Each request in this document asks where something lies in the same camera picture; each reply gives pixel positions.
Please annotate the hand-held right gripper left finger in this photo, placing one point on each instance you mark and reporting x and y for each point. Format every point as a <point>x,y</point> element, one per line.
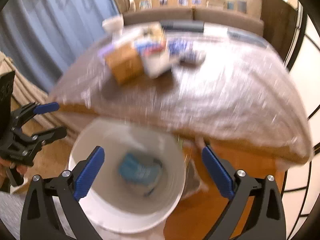
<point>90,172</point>

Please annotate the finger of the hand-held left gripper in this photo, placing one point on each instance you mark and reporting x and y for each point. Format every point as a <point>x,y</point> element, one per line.
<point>46,108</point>
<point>52,133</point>

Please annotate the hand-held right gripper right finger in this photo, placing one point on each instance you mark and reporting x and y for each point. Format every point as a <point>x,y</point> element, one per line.
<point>217,172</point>

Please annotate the teal packet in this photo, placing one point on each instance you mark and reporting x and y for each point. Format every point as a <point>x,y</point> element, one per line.
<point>132,170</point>

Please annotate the white plastic bucket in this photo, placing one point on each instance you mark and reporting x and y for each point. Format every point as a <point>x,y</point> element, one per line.
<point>140,202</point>

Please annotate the person's left hand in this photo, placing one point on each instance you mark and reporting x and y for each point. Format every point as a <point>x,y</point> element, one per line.
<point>3,173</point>

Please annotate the beige pleated cloth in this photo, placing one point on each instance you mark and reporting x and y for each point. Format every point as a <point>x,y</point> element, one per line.
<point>27,87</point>

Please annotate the blue curtain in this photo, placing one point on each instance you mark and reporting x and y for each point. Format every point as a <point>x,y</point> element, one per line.
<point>50,30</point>

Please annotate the brown cardboard box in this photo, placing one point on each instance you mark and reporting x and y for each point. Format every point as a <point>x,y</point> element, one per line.
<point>125,65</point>

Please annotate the white footed bowl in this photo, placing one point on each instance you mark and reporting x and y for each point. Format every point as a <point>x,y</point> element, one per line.
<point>112,23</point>

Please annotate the white carton with colored print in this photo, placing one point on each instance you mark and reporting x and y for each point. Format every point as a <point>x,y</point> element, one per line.
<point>157,65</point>

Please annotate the blue patterned packet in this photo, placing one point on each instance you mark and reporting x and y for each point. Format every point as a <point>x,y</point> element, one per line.
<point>178,46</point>

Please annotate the dark blue smartphone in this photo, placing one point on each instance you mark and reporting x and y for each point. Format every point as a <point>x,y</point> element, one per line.
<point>245,37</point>

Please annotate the white panel sliding door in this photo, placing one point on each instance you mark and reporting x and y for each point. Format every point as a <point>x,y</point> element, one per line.
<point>307,62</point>

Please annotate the black flat case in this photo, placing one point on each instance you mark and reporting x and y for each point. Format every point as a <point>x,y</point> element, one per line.
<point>182,25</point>

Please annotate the brown sofa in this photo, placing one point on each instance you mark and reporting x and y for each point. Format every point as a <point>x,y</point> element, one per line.
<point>220,17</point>

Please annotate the brown wooden cabinet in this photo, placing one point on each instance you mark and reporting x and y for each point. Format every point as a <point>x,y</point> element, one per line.
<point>277,22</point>

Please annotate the small pale blue cylinder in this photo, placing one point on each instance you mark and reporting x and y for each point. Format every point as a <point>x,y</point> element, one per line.
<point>230,5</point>

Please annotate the large grey cylinder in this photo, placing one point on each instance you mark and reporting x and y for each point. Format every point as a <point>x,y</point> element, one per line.
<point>242,6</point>

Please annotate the small landscape photo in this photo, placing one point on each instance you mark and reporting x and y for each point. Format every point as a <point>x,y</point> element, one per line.
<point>196,2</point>

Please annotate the small photo with teal frame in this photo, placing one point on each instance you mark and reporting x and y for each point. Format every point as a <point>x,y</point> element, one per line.
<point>145,4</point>

